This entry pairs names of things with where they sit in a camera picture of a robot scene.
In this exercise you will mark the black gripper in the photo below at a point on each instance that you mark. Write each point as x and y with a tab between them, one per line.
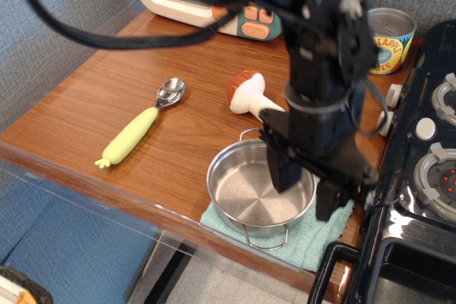
320	136

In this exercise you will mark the small metal pot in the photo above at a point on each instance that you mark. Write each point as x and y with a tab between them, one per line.
240	186

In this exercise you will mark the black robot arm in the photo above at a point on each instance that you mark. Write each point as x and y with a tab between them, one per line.
331	51

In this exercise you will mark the light blue cloth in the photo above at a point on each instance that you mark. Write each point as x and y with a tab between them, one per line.
308	237

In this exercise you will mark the plush toy mushroom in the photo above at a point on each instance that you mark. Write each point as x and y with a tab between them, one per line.
245	93

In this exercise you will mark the black toy stove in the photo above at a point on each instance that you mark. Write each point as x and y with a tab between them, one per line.
407	251

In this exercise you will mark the pineapple slices can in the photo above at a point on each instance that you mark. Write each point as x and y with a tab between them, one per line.
393	31

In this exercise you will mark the toy microwave teal and white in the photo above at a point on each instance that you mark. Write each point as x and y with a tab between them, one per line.
253	21

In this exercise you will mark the orange object at corner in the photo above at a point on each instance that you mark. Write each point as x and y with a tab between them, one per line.
25	297

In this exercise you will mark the spoon with green handle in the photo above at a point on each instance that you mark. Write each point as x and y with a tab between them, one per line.
128	138

